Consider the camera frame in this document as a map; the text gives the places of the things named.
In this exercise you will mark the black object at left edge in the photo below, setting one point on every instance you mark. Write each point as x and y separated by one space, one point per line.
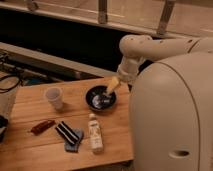
3 126

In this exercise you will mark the brown snack bar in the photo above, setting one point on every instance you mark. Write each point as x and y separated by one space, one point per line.
41 127

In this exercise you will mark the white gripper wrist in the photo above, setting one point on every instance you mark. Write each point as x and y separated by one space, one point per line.
127 72

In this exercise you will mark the black ceramic bowl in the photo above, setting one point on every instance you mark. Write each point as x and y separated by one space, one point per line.
98 100

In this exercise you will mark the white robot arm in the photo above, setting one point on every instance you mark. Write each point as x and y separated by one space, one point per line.
171 101

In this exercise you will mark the white plastic cup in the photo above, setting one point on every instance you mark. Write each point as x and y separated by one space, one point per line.
54 96

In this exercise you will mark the white drink bottle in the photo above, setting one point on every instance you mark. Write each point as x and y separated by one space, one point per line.
95 134

